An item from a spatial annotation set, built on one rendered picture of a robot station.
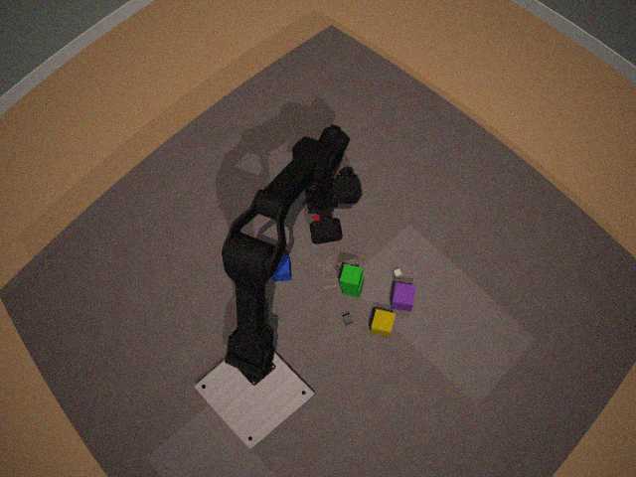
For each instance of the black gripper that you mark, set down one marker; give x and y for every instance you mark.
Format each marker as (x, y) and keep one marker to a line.
(325, 230)

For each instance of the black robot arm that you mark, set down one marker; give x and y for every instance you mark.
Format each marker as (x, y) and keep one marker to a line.
(249, 261)

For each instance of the yellow block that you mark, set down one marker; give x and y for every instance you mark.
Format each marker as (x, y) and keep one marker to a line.
(383, 323)

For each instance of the purple block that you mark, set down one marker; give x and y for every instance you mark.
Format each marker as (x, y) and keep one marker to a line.
(403, 297)

